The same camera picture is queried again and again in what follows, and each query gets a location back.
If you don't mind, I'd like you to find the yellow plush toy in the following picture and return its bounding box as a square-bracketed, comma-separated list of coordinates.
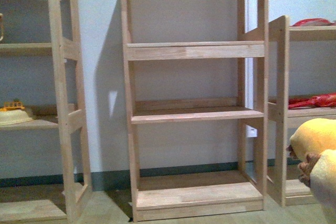
[286, 118, 335, 223]

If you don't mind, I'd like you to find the middle wooden shelf unit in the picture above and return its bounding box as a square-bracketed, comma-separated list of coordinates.
[121, 0, 268, 222]

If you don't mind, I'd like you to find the wooden shelf unit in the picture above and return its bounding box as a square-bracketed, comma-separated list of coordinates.
[1, 0, 92, 223]
[268, 15, 335, 207]
[121, 0, 268, 222]

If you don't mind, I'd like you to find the left wooden shelf unit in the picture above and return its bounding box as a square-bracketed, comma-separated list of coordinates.
[1, 0, 92, 223]

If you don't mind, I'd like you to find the yellow plastic fence toy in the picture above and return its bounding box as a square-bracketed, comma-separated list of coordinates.
[1, 100, 25, 112]

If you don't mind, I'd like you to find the right wooden shelf unit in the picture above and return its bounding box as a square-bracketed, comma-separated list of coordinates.
[268, 15, 335, 207]

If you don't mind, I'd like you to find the cream plastic bowl toy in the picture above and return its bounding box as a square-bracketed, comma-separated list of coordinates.
[1, 109, 35, 126]

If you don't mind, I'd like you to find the red toy on upper shelf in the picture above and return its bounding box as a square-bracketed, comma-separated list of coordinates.
[292, 18, 335, 27]

